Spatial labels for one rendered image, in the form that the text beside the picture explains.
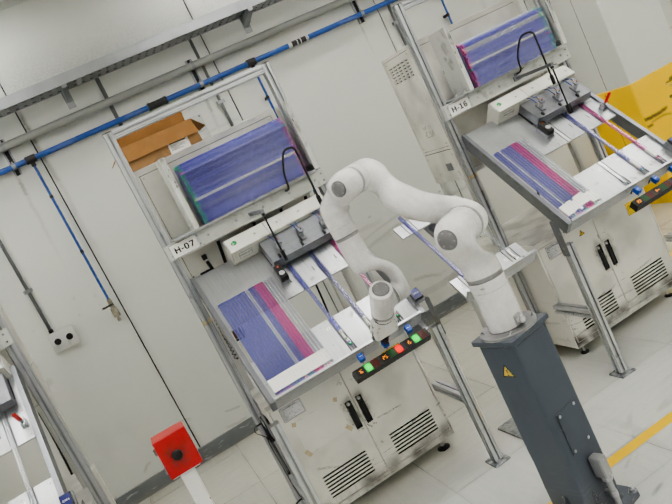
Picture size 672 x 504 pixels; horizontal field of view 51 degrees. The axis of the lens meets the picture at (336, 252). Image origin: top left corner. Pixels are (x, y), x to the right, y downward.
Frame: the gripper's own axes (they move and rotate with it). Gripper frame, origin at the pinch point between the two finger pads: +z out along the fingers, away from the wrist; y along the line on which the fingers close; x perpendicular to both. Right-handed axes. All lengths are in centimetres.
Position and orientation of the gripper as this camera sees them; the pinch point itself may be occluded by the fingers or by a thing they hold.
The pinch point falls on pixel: (384, 338)
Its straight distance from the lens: 267.4
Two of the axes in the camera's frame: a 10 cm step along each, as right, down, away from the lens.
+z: 0.9, 6.4, 7.7
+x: -5.3, -6.2, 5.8
